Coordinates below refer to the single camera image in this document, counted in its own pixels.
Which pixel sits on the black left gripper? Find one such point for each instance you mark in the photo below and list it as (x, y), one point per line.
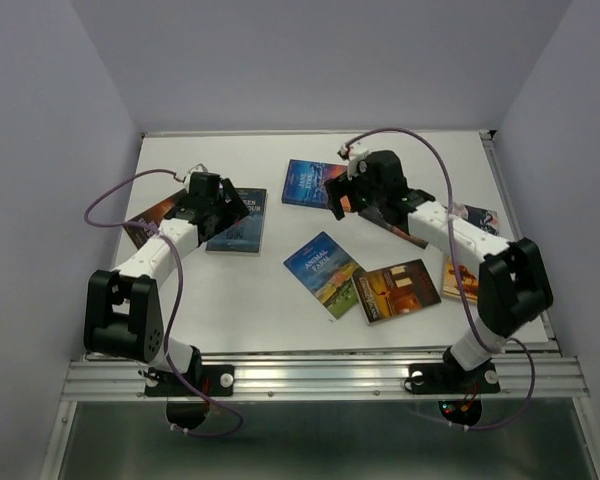
(234, 210)

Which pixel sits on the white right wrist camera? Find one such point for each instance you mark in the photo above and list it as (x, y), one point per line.
(355, 155)

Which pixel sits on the Nineteen Eighty-Four blue book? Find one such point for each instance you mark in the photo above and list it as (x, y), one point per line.
(244, 237)

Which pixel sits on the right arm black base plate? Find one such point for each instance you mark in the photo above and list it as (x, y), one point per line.
(444, 379)

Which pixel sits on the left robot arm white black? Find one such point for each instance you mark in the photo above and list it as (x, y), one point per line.
(123, 310)

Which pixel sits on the floral white Little Women book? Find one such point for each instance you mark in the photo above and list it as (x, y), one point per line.
(484, 219)

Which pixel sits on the aluminium front rail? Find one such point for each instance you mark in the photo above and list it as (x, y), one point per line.
(363, 377)

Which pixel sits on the Animal Farm green book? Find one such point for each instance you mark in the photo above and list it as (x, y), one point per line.
(326, 270)

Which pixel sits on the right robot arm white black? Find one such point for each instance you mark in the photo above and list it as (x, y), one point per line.
(513, 286)

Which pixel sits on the Jane Eyre blue book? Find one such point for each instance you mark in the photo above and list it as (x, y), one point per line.
(304, 183)

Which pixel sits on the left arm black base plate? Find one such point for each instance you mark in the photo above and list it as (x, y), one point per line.
(211, 380)

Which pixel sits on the brown orange Leonard Tulane book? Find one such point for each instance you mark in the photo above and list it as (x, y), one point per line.
(395, 291)

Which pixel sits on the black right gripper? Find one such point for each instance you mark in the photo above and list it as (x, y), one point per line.
(339, 186)

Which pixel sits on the Three Days to See book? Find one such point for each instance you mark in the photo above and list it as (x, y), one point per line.
(150, 220)

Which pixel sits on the yellow orange book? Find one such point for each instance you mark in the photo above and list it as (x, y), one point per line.
(450, 286)

